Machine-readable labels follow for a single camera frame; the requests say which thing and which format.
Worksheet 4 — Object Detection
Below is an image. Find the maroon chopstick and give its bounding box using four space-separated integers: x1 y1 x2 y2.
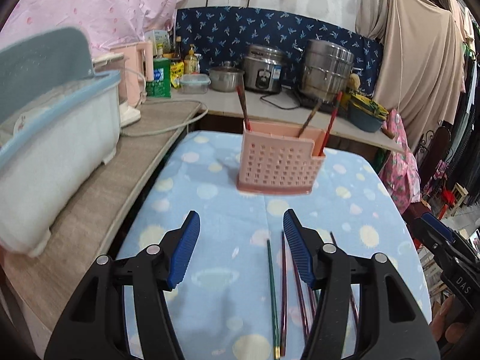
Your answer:
292 262 309 343
307 287 317 320
329 231 361 332
280 231 287 358

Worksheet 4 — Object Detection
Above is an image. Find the green chopstick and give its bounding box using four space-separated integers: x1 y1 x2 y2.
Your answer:
266 239 281 360

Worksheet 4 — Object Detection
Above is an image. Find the brown chopstick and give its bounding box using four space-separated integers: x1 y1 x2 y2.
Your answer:
297 100 323 137

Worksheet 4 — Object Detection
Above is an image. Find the red chopstick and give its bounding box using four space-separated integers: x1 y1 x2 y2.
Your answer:
236 85 251 131
319 91 343 157

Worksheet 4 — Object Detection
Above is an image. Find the person right hand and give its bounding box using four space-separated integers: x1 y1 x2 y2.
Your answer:
430 295 467 344

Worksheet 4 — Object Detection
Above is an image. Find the red plastic stool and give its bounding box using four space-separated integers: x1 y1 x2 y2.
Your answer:
437 189 456 219

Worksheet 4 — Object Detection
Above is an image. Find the blue polka dot tablecloth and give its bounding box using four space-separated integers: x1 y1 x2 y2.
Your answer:
118 132 431 359

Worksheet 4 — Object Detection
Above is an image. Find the pink perforated utensil holder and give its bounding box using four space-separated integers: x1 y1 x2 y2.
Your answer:
237 120 326 195

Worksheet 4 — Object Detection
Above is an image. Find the pink floral apron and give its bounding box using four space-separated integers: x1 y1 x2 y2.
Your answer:
379 109 422 214

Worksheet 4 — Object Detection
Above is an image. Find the white blender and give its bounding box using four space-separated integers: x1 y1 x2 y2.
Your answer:
92 52 146 128

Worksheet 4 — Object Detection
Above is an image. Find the induction cooktop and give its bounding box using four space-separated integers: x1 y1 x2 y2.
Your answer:
294 88 334 114

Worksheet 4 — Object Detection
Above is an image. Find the dark blue bowl stack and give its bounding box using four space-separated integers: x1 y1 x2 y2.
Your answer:
347 94 389 133

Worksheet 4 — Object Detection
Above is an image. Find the wooden counter shelf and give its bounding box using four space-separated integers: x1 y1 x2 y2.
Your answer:
0 87 404 331

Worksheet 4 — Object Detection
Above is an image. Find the white dish drainer box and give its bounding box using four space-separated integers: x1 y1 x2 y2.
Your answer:
1 71 120 257

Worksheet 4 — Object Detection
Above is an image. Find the green detergent bottle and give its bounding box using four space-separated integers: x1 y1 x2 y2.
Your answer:
145 55 171 98

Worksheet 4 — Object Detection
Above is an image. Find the pink electric kettle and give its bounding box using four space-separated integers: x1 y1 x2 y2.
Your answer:
110 41 153 107

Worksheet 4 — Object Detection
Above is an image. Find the clear food container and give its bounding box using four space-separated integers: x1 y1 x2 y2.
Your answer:
179 73 211 94

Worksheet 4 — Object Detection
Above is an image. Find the yellow seasoning packet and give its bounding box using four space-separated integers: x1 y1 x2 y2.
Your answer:
170 61 185 89

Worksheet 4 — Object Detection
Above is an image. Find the small steel pot with lid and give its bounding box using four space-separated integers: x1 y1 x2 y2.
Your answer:
208 61 244 93

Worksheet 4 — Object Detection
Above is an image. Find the large steel steamer pot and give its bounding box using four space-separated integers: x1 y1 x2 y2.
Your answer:
299 39 355 102

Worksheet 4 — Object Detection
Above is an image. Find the yellow oil bottle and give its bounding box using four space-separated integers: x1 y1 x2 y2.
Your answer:
184 44 199 75

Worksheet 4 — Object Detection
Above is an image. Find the steel rice cooker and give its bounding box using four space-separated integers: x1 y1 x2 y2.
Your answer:
242 44 287 94

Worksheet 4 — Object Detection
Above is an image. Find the beige hanging cloth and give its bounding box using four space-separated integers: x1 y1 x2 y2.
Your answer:
355 0 464 147

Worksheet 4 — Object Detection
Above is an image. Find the white box carton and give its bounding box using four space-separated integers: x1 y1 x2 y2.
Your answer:
144 29 171 56

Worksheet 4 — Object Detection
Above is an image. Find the navy floral backsplash cloth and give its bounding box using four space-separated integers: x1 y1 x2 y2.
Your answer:
176 7 383 96

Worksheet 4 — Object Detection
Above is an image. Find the grey-blue drainer lid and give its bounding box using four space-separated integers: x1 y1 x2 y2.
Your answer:
1 27 93 121

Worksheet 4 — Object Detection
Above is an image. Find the pink floral curtain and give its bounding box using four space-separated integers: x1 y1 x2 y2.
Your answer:
1 0 183 56

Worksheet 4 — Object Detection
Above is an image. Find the black power cable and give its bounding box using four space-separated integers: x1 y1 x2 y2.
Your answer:
259 91 303 112

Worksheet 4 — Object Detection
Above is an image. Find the white power cable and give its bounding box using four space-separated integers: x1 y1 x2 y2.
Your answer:
119 67 209 138

